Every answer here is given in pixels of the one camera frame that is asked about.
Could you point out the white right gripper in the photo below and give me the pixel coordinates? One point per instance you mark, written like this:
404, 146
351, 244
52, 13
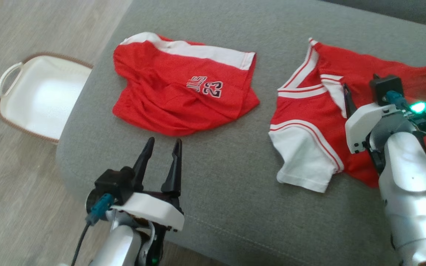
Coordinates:
359, 123

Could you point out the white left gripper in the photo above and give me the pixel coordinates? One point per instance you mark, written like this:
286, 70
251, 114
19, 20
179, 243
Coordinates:
150, 208

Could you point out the red basketball jersey white sleeves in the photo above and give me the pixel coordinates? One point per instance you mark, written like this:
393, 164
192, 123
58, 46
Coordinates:
309, 111

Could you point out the red basketball shorts number 23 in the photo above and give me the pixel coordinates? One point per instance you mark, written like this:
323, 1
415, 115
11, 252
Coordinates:
161, 92

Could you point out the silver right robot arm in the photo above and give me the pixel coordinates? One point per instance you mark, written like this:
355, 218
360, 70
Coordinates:
409, 177

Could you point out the grey fabric sofa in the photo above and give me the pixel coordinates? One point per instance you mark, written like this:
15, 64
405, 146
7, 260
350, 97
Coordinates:
235, 177

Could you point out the white laundry basket brown rim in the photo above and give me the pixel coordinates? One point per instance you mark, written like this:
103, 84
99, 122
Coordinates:
43, 96

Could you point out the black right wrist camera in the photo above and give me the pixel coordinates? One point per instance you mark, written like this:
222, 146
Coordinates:
385, 84

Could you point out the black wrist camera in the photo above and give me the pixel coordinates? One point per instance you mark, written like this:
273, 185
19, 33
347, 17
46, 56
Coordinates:
115, 183
385, 84

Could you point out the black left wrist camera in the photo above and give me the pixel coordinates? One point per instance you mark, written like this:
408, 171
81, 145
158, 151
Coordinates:
115, 183

